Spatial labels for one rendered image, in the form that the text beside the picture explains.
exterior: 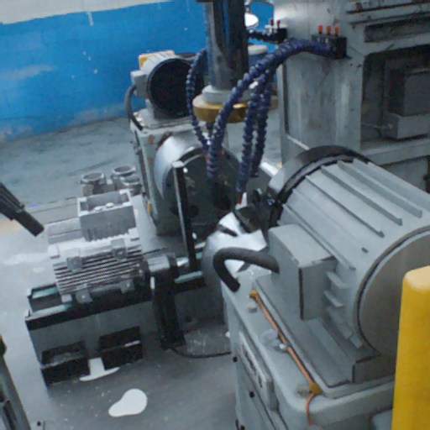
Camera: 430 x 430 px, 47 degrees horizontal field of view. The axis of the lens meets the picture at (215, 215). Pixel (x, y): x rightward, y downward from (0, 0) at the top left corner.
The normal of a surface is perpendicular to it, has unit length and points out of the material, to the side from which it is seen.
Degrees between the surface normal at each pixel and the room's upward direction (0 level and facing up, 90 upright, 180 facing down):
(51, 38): 90
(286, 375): 0
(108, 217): 90
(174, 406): 0
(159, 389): 0
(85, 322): 90
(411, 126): 90
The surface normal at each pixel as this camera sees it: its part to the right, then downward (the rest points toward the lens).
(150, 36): 0.46, 0.35
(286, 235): -0.11, -0.89
